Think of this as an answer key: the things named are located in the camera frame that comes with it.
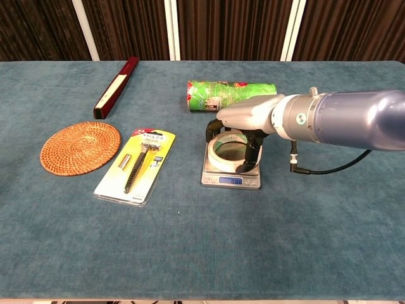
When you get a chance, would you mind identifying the white tape roll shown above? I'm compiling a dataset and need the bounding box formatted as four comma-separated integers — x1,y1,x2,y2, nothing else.
207,129,263,170

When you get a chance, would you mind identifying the yellow razor blister pack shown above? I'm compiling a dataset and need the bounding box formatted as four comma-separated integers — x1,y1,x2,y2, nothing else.
92,127,177,208

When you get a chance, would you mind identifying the round woven rattan coaster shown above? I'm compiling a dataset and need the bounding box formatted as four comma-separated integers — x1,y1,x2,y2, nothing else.
39,121,122,177

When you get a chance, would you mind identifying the dark wood partition screen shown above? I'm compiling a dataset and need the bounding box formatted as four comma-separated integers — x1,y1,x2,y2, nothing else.
0,0,405,63

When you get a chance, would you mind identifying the silver digital kitchen scale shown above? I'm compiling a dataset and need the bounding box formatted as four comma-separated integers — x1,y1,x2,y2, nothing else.
200,141,263,190

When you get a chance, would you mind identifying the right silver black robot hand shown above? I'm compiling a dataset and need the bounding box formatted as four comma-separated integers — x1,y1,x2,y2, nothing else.
205,94,285,174

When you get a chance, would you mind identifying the black robot wrist cable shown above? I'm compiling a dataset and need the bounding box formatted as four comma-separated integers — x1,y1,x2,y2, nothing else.
289,141,373,175

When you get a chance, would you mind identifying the green printed bag roll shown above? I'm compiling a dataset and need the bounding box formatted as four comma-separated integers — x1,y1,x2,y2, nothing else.
186,80,278,114

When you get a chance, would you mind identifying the blue table cloth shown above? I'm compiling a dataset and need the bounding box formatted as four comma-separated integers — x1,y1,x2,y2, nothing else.
0,60,405,301

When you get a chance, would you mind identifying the dark red long box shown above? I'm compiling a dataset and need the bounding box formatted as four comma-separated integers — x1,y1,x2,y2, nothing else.
92,56,140,120

